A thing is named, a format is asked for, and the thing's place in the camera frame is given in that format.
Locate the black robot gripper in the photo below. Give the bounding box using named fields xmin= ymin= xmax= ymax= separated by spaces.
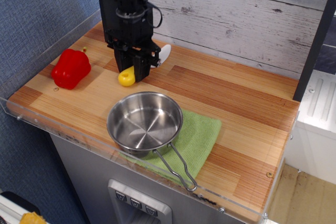
xmin=108 ymin=8 xmax=160 ymax=82

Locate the yellow handled toy knife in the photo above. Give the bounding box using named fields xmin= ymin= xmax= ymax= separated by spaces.
xmin=114 ymin=43 xmax=171 ymax=87

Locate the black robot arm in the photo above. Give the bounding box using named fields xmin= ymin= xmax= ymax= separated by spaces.
xmin=99 ymin=0 xmax=161 ymax=82

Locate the red toy bell pepper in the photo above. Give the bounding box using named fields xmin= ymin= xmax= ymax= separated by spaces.
xmin=51 ymin=49 xmax=91 ymax=90

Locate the stainless steel pan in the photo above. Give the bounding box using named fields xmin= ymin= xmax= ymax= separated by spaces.
xmin=106 ymin=91 xmax=198 ymax=192

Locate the green microfiber cloth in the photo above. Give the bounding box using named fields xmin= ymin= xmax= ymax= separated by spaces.
xmin=122 ymin=110 xmax=222 ymax=183

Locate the grey toy cabinet front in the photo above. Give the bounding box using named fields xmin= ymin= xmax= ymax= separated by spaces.
xmin=51 ymin=135 xmax=240 ymax=223

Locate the clear acrylic guard panel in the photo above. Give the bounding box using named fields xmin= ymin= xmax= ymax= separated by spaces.
xmin=1 ymin=8 xmax=299 ymax=223

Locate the silver dispenser button panel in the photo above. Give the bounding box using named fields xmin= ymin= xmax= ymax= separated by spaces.
xmin=108 ymin=179 xmax=173 ymax=223

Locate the yellow and black object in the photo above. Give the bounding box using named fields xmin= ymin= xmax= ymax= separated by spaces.
xmin=1 ymin=191 xmax=48 ymax=223

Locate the white ridged side counter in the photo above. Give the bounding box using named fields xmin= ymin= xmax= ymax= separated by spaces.
xmin=284 ymin=70 xmax=335 ymax=184

